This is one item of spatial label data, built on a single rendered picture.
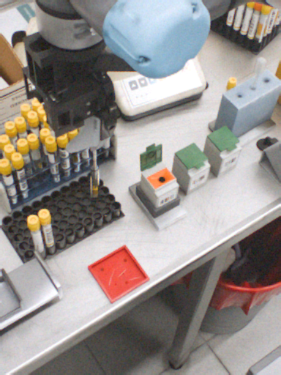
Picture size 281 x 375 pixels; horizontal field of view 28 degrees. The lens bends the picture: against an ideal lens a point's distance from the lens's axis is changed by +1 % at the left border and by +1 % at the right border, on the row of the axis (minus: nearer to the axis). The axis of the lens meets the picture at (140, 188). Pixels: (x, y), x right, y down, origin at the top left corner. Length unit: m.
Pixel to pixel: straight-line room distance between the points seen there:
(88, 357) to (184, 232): 0.90
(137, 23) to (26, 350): 0.52
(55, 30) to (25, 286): 0.39
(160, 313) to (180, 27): 1.40
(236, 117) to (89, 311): 0.39
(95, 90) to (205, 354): 1.23
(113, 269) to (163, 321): 0.92
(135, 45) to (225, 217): 0.53
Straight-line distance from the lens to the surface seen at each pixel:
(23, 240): 0.88
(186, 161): 0.90
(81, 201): 0.91
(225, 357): 1.77
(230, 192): 0.96
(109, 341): 1.75
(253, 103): 0.96
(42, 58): 0.60
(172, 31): 0.45
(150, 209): 0.89
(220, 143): 0.93
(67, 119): 0.66
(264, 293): 1.39
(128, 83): 1.01
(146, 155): 0.85
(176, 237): 0.90
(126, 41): 0.46
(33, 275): 0.83
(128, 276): 0.87
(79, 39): 0.58
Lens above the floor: 1.67
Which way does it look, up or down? 57 degrees down
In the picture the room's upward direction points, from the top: 5 degrees clockwise
